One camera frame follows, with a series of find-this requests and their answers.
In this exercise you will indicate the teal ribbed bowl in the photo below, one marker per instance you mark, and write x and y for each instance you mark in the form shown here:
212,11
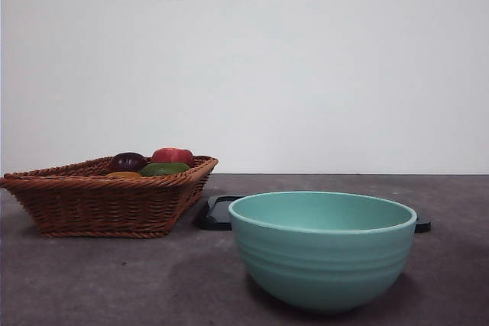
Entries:
324,257

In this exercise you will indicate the red round fruit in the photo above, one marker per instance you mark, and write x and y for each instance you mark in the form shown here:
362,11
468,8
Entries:
172,156

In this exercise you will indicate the dark rectangular tray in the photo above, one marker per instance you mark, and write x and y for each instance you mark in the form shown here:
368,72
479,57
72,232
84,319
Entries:
216,215

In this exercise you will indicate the green oval fruit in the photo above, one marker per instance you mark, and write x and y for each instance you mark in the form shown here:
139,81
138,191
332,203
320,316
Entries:
164,169

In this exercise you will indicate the dark purple round fruit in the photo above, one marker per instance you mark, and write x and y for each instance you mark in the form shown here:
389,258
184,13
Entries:
128,162

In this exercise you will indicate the brown wicker basket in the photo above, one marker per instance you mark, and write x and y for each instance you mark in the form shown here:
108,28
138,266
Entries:
95,207

